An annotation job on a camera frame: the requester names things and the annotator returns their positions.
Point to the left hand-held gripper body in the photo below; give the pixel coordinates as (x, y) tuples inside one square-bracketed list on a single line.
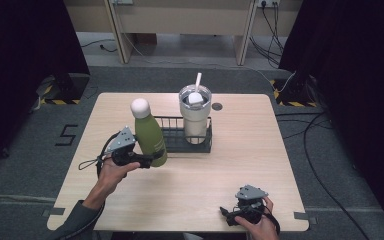
[(121, 145)]

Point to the person's right hand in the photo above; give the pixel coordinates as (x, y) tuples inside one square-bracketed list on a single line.
[(263, 230)]

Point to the beige desk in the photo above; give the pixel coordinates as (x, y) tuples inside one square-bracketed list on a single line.
[(183, 18)]

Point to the person's left hand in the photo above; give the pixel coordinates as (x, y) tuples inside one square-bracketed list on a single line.
[(111, 178)]

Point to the round grey table grommet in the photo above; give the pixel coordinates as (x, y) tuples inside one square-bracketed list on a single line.
[(217, 106)]

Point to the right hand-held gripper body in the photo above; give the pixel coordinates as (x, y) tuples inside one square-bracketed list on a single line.
[(250, 206)]

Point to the white tumbler with straw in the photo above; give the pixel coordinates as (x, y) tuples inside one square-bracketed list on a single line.
[(195, 115)]

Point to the black curtain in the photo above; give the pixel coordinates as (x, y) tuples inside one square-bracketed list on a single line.
[(20, 60), (356, 66)]

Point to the green bottle with white cap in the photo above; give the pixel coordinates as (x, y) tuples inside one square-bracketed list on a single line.
[(150, 136)]

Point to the black stand base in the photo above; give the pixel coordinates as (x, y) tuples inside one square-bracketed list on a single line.
[(68, 88), (295, 91)]

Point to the grey tape strip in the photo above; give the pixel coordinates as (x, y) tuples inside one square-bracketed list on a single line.
[(305, 217), (54, 212)]

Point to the white power outlet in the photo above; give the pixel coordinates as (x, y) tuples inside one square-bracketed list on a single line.
[(268, 2)]

